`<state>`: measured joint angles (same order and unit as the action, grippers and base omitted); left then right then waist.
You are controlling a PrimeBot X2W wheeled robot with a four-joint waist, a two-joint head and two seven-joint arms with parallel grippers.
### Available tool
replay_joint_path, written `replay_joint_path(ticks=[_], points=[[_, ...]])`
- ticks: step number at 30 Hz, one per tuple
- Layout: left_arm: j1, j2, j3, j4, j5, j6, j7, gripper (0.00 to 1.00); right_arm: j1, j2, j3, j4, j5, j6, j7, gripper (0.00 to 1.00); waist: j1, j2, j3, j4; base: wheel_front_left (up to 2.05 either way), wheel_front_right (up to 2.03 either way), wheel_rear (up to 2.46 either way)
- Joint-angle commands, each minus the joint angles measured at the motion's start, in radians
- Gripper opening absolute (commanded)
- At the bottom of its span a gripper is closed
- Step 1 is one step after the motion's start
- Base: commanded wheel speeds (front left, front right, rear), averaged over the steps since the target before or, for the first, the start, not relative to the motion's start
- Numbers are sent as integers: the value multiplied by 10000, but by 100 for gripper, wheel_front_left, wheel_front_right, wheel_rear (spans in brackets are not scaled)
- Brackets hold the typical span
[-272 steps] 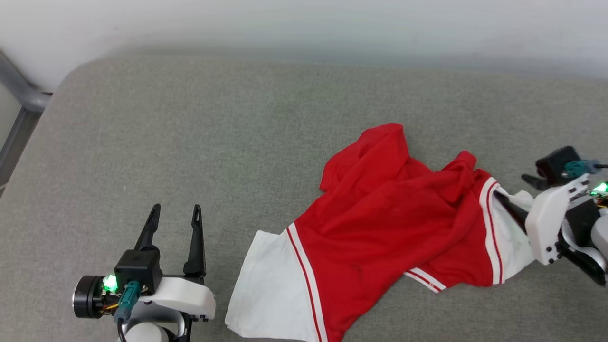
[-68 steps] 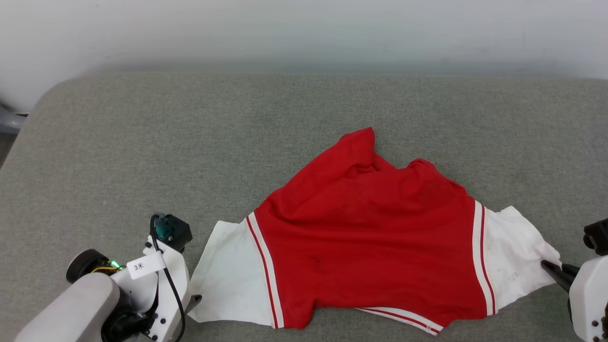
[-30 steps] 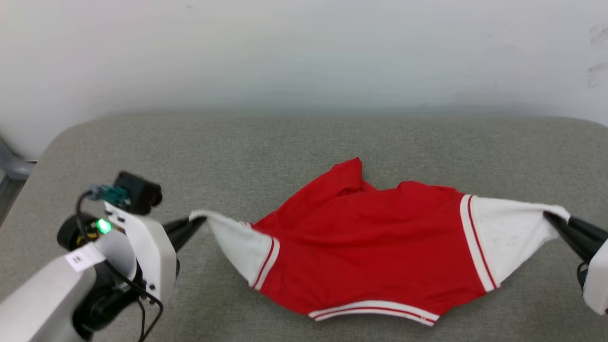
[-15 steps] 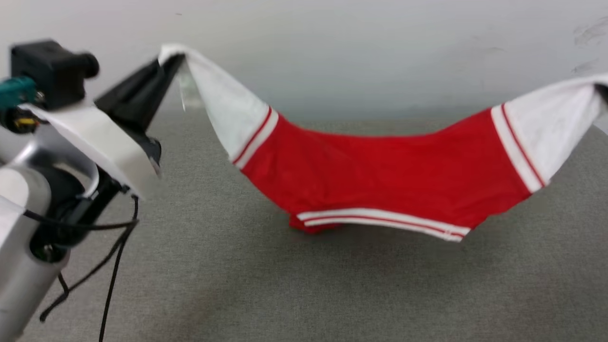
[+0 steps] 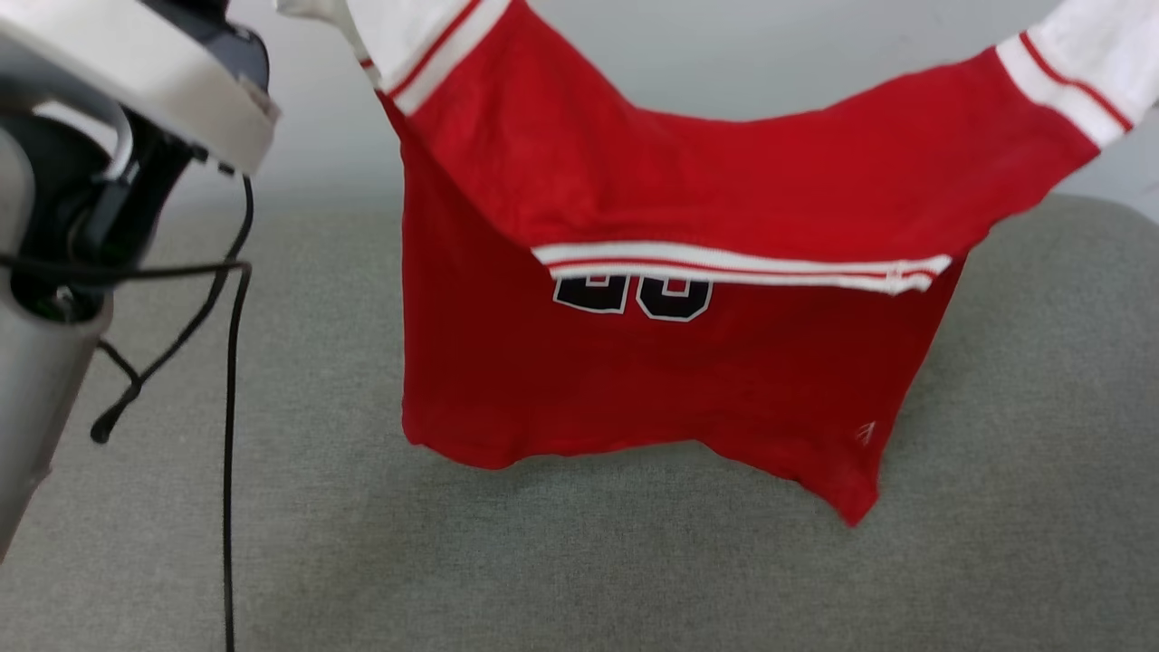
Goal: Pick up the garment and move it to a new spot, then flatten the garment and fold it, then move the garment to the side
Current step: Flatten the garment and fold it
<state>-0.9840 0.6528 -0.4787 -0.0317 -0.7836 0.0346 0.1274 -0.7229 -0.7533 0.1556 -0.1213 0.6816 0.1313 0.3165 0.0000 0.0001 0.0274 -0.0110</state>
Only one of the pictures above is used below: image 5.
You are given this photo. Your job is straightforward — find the thin black cable with plug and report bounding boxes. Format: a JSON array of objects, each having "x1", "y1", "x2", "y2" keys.
[{"x1": 89, "y1": 174, "x2": 256, "y2": 445}]

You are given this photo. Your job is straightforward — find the red and white jersey shirt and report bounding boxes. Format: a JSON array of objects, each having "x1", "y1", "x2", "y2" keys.
[{"x1": 276, "y1": 0, "x2": 1159, "y2": 528}]

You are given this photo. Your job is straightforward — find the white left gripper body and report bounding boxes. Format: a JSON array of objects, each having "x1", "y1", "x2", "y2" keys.
[{"x1": 0, "y1": 0, "x2": 280, "y2": 177}]

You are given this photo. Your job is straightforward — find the long thin black cable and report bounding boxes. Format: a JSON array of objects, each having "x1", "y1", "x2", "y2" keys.
[{"x1": 0, "y1": 256, "x2": 253, "y2": 652}]

